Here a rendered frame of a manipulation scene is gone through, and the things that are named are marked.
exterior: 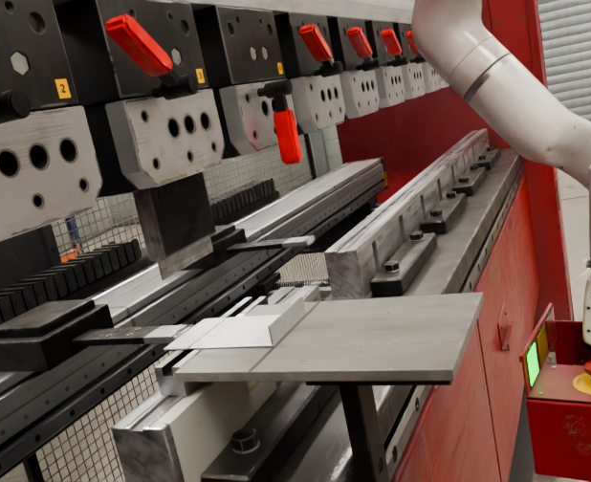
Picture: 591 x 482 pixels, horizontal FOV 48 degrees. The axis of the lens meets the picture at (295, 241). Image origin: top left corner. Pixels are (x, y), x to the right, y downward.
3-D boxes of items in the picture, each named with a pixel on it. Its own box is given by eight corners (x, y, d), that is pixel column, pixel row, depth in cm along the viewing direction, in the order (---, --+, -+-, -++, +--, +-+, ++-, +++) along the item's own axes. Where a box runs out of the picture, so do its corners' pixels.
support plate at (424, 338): (454, 381, 51) (452, 369, 51) (176, 382, 63) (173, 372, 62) (484, 300, 67) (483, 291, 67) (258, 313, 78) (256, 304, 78)
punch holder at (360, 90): (357, 118, 110) (339, 15, 106) (310, 126, 113) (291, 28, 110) (381, 109, 123) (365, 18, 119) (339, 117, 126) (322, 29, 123)
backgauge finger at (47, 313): (158, 370, 68) (146, 325, 67) (-19, 373, 79) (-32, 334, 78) (215, 326, 78) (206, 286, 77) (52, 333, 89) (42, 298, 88)
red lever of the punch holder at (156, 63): (132, 6, 51) (200, 81, 59) (91, 18, 52) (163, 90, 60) (127, 25, 50) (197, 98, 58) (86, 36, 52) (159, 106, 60)
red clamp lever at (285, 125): (301, 163, 77) (285, 78, 75) (270, 167, 79) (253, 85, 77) (307, 160, 79) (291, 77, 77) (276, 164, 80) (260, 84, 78)
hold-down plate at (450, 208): (446, 233, 146) (444, 220, 145) (422, 235, 148) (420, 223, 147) (467, 204, 172) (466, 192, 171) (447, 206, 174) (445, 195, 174)
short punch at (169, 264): (170, 279, 64) (147, 185, 63) (154, 280, 65) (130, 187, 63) (220, 251, 73) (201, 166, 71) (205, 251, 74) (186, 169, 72)
